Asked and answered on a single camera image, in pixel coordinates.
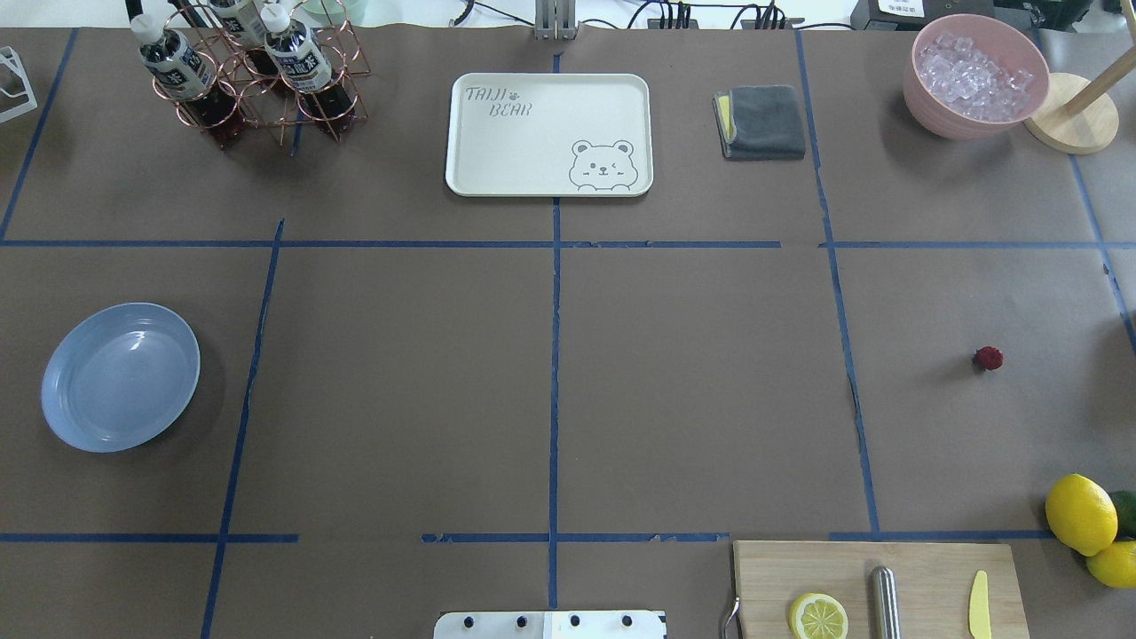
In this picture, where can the red strawberry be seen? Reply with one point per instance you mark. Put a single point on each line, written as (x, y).
(988, 358)

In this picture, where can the blue plate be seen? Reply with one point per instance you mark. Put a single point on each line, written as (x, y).
(120, 378)

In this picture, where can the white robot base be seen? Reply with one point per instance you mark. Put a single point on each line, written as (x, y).
(552, 624)

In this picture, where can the cream bear tray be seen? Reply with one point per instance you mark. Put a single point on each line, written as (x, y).
(550, 135)

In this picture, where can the grey folded cloth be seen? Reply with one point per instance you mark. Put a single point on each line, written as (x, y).
(760, 123)

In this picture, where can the half lemon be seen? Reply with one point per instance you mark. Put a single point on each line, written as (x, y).
(818, 615)

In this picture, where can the dark tea bottle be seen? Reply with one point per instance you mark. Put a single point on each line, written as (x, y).
(243, 26)
(187, 78)
(306, 69)

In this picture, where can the steel knife sharpener rod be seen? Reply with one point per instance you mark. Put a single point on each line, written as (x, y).
(885, 597)

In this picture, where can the wooden cutting board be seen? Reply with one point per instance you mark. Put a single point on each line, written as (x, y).
(933, 585)

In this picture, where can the pink bowl of ice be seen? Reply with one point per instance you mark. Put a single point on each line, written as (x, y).
(971, 76)

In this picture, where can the yellow plastic knife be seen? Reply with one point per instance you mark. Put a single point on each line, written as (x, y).
(979, 621)

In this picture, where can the yellow lemon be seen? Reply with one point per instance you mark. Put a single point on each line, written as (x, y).
(1114, 566)
(1081, 514)

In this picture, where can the wooden round stand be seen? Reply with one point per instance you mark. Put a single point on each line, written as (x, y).
(1079, 114)

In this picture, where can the green lime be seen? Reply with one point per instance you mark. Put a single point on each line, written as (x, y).
(1124, 503)

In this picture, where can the copper wire bottle rack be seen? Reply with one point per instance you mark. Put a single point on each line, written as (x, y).
(262, 107)

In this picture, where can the white wire rack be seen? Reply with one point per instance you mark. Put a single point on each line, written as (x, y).
(17, 94)

